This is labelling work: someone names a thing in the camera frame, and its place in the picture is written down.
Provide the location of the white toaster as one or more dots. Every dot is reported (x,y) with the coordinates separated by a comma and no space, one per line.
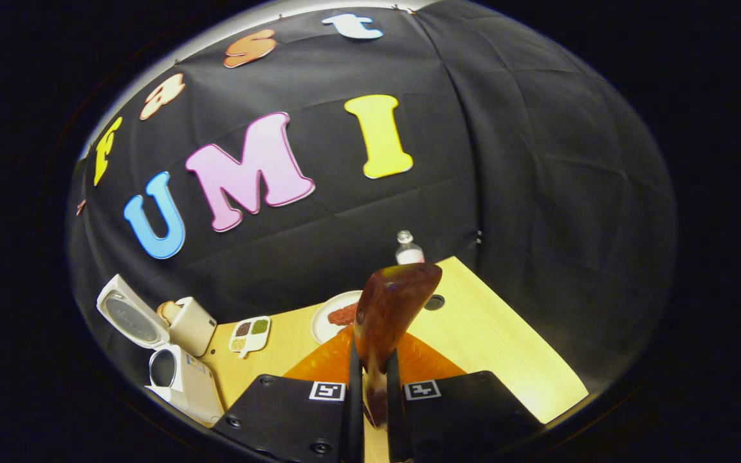
(193,328)

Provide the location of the brown wooden spoon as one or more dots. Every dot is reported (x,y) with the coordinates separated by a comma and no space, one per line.
(390,308)

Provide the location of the black backdrop cloth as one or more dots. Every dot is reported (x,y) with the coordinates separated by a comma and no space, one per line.
(538,193)

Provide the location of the clear bottle with pink label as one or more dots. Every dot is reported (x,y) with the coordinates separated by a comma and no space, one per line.
(409,252)

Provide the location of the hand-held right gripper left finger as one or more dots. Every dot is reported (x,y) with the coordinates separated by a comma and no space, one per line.
(354,411)

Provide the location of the black round table grommet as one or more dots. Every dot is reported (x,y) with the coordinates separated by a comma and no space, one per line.
(434,302)

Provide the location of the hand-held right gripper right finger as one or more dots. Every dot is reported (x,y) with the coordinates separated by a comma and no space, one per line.
(394,411)

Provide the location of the white rice cooker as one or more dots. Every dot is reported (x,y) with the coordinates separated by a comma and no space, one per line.
(193,386)

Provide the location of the white divided grain dish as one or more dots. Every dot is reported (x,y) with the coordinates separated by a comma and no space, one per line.
(249,334)

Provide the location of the toasted bread slice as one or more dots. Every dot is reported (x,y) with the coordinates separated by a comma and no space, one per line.
(168,312)

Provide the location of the white round plate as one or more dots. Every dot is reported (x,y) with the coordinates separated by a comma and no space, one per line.
(320,328)

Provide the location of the red meat patty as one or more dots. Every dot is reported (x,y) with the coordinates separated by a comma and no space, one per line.
(343,315)

